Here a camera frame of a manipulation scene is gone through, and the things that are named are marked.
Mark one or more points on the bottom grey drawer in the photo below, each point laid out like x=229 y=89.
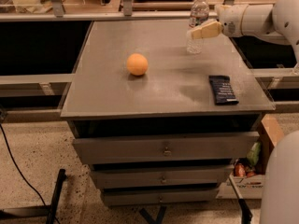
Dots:
x=159 y=196

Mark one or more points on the black stand leg right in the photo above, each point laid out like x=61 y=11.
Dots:
x=246 y=215

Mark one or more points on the clear plastic water bottle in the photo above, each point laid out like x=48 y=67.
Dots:
x=199 y=14

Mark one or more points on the green packet in box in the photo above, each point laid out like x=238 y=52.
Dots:
x=253 y=155

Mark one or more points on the orange red item in box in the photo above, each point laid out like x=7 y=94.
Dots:
x=242 y=170

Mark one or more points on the middle grey drawer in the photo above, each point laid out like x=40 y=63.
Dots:
x=161 y=177

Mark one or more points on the grey drawer cabinet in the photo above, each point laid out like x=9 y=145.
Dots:
x=173 y=97

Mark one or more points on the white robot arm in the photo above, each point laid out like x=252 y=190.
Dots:
x=279 y=24

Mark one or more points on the black stand leg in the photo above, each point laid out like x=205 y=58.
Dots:
x=246 y=215
x=56 y=196

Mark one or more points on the black stand leg left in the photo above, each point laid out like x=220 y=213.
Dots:
x=56 y=196

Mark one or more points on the metal railing frame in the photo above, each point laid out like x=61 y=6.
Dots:
x=96 y=10

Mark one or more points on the orange ball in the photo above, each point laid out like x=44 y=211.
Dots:
x=137 y=64

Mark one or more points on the top grey drawer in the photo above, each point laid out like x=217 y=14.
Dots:
x=179 y=147

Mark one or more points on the grey drawer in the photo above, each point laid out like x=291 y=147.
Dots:
x=161 y=177
x=179 y=147
x=159 y=196

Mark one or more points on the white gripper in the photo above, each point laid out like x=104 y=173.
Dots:
x=231 y=20

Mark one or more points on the cardboard box with groceries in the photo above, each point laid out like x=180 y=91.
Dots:
x=270 y=134

